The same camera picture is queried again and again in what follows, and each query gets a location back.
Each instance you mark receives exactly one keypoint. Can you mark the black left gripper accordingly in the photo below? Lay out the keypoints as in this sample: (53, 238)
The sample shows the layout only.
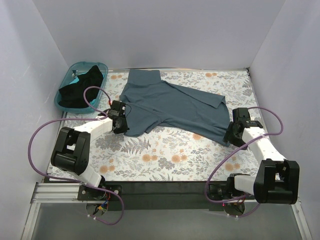
(122, 125)

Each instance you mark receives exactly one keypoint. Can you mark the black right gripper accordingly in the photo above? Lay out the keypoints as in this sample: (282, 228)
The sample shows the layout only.
(231, 135)

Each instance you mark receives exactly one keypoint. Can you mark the blue-grey t shirt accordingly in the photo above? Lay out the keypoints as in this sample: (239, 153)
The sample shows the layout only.
(155, 102)

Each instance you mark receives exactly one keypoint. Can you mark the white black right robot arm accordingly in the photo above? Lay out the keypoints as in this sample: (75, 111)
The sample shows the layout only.
(277, 179)

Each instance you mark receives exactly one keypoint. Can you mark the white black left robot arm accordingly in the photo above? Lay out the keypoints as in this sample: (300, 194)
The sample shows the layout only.
(71, 152)

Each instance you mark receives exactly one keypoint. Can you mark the teal cloth in bin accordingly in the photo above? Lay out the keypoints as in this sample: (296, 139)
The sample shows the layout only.
(94, 102)

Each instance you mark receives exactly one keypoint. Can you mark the floral table mat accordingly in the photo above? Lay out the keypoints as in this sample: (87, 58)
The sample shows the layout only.
(173, 154)

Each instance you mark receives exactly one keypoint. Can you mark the black t shirt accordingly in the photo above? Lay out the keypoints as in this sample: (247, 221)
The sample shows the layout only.
(72, 93)

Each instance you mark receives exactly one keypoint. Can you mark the teal plastic bin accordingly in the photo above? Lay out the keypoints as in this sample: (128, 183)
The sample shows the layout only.
(90, 93)

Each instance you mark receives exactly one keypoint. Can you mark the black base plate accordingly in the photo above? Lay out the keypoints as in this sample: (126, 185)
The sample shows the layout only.
(159, 195)

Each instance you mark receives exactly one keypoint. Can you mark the aluminium frame rail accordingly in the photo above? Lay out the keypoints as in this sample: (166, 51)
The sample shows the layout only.
(60, 192)

